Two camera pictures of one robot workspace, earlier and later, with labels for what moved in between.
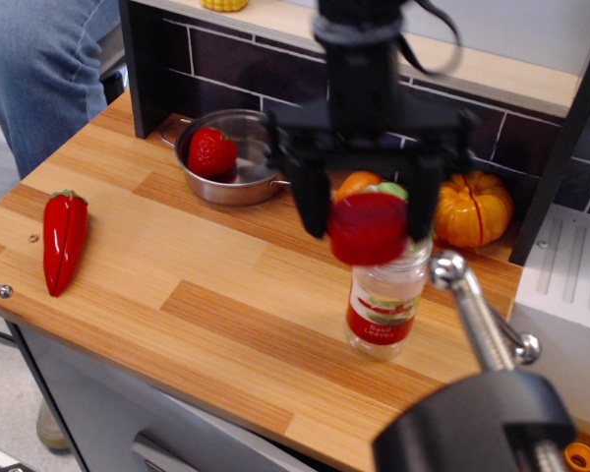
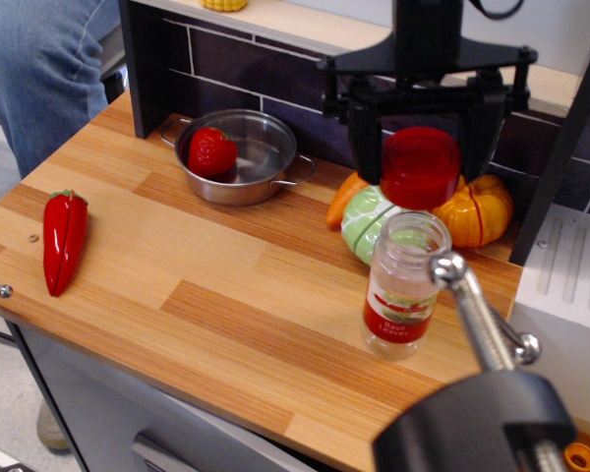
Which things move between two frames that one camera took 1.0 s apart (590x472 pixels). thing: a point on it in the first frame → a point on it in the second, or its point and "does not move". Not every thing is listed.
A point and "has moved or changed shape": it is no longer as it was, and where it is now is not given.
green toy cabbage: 387,188 → 363,221
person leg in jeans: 39,70 does not move
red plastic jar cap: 368,228 has moved or changed shape
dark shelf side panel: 144,36 does not move
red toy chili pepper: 65,229 does not move
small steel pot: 252,176 does not move
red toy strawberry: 209,152 does not move
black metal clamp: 492,420 does not move
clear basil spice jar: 385,301 has moved or changed shape
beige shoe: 49,431 does not move
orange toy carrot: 354,183 does not move
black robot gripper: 365,125 → 427,63
